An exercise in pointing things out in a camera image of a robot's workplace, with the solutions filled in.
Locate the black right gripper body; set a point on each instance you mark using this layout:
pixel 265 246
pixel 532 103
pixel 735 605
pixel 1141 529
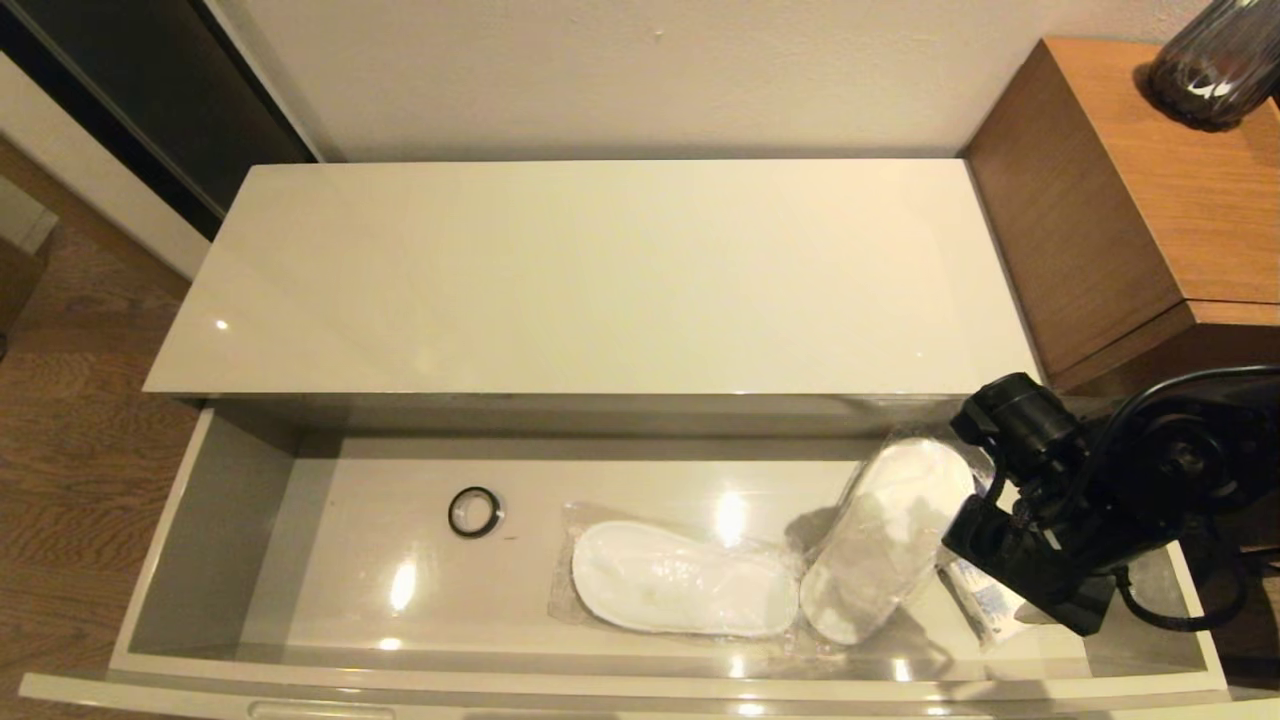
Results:
pixel 1040 570

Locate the white slippers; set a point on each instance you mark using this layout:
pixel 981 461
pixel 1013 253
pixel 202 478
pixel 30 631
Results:
pixel 680 585
pixel 885 540

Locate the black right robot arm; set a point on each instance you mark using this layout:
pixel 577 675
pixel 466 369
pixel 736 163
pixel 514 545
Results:
pixel 1180 460

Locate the white packet with blue print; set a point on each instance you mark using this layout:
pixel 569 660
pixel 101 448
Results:
pixel 990 605

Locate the brown wooden side cabinet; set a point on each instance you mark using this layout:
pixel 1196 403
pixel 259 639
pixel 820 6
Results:
pixel 1180 200

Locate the dark ribbed glass vase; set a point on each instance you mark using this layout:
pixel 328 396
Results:
pixel 1215 70

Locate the black tape roll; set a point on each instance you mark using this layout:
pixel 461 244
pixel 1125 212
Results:
pixel 453 512

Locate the black sliding door panel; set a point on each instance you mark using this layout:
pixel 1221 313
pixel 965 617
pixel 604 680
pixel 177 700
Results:
pixel 150 90

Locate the white door frame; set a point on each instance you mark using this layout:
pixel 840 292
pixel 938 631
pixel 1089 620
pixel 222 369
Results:
pixel 110 190

